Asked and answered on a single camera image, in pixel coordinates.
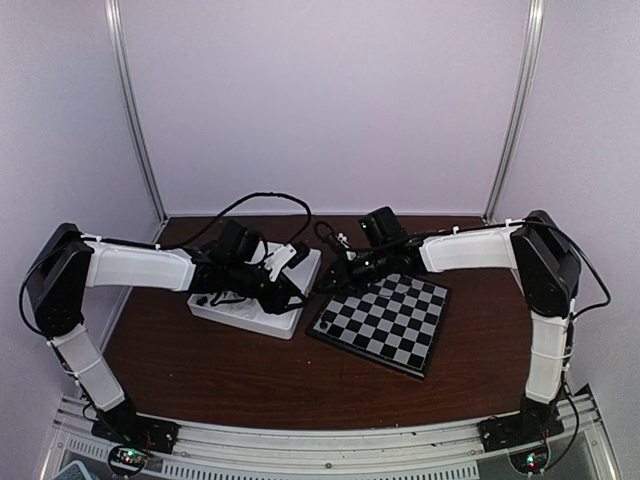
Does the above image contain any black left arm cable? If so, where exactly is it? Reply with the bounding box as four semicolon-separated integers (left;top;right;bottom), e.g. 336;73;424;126
199;191;314;261

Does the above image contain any right round circuit board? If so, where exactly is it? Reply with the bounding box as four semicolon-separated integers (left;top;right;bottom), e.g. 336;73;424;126
509;446;550;475

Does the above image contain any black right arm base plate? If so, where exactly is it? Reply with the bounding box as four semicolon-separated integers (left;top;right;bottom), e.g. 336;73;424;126
478;414;564;452

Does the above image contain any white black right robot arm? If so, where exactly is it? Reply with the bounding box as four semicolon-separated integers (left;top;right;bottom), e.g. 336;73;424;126
314;206;581;442

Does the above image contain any aluminium frame post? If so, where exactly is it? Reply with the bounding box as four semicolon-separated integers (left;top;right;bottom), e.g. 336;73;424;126
104;0;168;223
482;0;546;222

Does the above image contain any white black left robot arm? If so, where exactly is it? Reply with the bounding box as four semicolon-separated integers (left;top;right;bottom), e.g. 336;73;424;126
18;221;310;444

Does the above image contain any right aluminium frame post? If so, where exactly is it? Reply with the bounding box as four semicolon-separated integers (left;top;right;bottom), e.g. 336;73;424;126
482;0;546;222

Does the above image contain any left round circuit board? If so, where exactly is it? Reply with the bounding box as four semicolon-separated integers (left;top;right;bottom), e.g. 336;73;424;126
107;445;149;476

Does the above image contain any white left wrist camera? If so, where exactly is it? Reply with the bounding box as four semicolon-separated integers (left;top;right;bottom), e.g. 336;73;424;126
264;242;310;282

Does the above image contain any white chess piece pile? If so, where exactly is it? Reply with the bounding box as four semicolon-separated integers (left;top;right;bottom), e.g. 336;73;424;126
216;295;259;320

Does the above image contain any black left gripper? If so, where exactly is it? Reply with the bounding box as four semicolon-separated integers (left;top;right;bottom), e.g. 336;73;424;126
226;260;310;315

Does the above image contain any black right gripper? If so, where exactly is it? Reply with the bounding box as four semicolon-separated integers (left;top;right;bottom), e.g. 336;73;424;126
314;246;393;297

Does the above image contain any black silver chessboard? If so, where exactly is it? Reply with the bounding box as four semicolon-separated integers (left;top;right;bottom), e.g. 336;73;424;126
306;274;451;380

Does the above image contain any aluminium front rail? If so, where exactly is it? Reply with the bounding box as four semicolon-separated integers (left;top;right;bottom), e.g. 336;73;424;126
32;392;622;479

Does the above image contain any left aluminium frame post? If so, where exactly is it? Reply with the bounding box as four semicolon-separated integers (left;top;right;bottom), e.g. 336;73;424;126
104;0;168;223

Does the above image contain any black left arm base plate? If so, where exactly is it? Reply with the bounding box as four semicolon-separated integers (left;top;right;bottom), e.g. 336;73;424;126
91;417;179;454

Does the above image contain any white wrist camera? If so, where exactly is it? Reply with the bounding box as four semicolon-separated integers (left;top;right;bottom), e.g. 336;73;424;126
337;232;350;247
264;242;310;282

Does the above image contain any round circuit board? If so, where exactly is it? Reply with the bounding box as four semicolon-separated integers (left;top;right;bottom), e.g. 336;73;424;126
107;445;149;476
509;446;550;475

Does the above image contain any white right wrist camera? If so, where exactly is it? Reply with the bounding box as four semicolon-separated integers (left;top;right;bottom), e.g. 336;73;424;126
337;232;350;247

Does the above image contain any white compartment tray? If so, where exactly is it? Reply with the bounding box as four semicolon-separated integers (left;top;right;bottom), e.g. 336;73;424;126
186;239;323;341

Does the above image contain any blue plastic basket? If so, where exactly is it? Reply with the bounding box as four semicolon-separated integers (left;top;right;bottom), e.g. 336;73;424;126
53;461;98;480

